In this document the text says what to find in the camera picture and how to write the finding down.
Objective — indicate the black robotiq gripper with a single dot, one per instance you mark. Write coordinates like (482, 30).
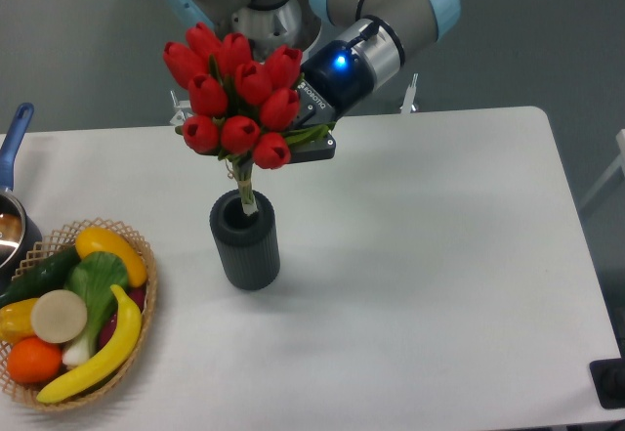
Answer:
(335, 79)

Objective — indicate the red tulip bouquet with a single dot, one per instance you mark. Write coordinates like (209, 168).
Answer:
(242, 112)

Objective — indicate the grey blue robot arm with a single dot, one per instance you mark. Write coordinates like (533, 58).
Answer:
(414, 24)

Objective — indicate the dark grey ribbed vase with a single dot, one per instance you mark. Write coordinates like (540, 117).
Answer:
(247, 245)

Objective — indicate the purple eggplant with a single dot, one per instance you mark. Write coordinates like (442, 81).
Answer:
(138, 295)

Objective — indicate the yellow squash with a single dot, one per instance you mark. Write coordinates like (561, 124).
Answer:
(98, 239)

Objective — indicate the green bok choy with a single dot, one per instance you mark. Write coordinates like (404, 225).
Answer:
(91, 280)

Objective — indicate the yellow banana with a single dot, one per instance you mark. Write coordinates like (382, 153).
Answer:
(114, 353)

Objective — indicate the woven wicker basket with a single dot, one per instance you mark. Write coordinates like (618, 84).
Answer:
(51, 244)

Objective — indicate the green cucumber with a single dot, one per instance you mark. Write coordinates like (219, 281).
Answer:
(48, 275)

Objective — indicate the beige round disc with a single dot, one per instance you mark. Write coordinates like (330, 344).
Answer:
(58, 316)

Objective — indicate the yellow bell pepper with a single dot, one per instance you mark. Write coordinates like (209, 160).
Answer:
(15, 321)

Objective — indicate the orange fruit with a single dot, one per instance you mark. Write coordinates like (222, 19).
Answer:
(33, 360)

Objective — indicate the black device at edge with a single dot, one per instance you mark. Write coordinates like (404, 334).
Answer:
(608, 379)

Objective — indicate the white frame at right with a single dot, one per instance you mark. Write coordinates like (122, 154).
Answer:
(607, 183)

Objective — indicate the blue handled steel pot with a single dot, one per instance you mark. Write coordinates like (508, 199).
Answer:
(18, 232)

